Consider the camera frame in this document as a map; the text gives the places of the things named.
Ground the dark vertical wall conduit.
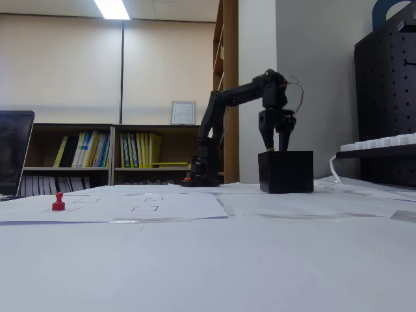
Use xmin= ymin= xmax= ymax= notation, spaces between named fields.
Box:
xmin=118 ymin=19 xmax=125 ymax=125

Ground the ceiling light panel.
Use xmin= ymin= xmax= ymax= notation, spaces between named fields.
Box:
xmin=94 ymin=0 xmax=132 ymax=21

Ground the row of yellow binders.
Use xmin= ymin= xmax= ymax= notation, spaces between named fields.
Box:
xmin=119 ymin=132 xmax=163 ymax=169

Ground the white sheet with drawn squares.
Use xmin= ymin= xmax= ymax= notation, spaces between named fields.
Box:
xmin=0 ymin=190 xmax=229 ymax=226

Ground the low wooden bookshelf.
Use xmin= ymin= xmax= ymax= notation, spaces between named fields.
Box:
xmin=21 ymin=122 xmax=114 ymax=197
xmin=111 ymin=123 xmax=202 ymax=187

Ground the red white servo cable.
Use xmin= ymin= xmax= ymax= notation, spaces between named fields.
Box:
xmin=290 ymin=74 xmax=307 ymax=114

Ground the row of colourful upright books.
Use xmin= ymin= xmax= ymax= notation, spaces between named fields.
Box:
xmin=53 ymin=130 xmax=111 ymax=168

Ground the white power cable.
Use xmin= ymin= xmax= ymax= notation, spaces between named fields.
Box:
xmin=329 ymin=153 xmax=346 ymax=185

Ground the red bead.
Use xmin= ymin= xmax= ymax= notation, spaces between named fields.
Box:
xmin=51 ymin=192 xmax=66 ymax=212

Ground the row of white binders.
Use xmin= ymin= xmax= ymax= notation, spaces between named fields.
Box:
xmin=19 ymin=175 xmax=92 ymax=197

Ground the framed white certificate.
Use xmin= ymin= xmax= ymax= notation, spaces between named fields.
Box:
xmin=170 ymin=101 xmax=197 ymax=126

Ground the black pegboard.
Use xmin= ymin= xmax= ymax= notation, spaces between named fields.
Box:
xmin=353 ymin=0 xmax=416 ymax=189

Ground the tall wooden bookshelf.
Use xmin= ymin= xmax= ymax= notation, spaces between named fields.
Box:
xmin=213 ymin=0 xmax=240 ymax=185

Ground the blue rounded object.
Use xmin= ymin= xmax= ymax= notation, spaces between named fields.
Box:
xmin=371 ymin=0 xmax=416 ymax=33

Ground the white power strip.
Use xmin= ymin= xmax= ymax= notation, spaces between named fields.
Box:
xmin=340 ymin=132 xmax=416 ymax=153

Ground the dark laptop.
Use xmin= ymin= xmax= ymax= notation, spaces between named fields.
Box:
xmin=0 ymin=110 xmax=36 ymax=200

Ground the black open box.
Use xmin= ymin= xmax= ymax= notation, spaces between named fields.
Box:
xmin=257 ymin=150 xmax=315 ymax=194

